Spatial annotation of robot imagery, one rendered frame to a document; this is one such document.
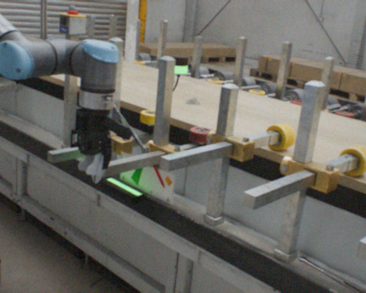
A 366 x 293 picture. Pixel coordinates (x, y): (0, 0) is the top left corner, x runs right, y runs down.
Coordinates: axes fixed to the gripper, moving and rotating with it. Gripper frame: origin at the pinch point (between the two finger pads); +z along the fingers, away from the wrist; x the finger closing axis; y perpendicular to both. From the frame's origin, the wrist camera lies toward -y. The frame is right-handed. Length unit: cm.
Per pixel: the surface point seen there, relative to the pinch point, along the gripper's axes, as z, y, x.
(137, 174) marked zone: 7.1, -24.4, -11.2
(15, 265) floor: 82, -26, -94
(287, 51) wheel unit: -32, -133, -30
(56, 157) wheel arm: 1.5, -1.3, -23.5
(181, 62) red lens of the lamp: -31.5, -29.3, -1.6
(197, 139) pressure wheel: -6.8, -37.8, 1.2
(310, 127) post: -24, -25, 47
